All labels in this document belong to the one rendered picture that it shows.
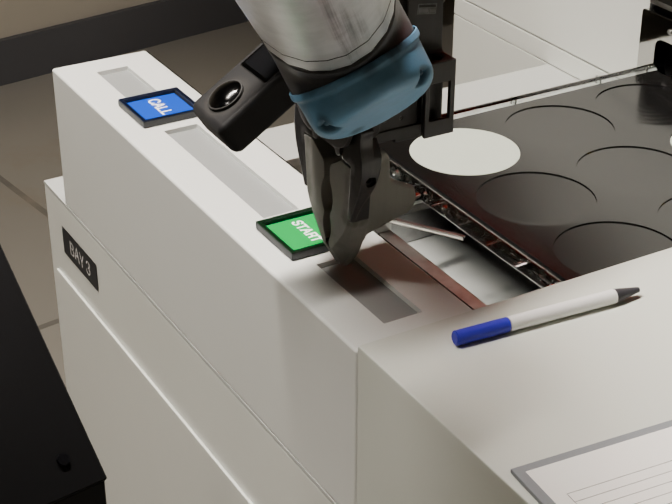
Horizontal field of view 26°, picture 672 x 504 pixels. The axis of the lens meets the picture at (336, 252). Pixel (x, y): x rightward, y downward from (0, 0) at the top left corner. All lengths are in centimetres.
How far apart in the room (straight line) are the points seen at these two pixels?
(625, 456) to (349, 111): 25
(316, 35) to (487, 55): 119
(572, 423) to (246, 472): 37
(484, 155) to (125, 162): 32
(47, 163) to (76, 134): 211
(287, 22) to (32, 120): 305
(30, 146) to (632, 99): 228
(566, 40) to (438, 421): 92
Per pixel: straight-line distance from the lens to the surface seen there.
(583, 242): 119
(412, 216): 133
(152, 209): 120
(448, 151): 133
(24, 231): 316
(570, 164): 131
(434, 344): 92
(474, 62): 188
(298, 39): 68
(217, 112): 91
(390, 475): 93
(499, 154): 132
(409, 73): 76
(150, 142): 121
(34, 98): 381
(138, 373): 134
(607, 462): 83
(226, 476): 120
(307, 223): 106
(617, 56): 165
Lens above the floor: 146
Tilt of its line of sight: 29 degrees down
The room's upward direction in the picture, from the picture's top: straight up
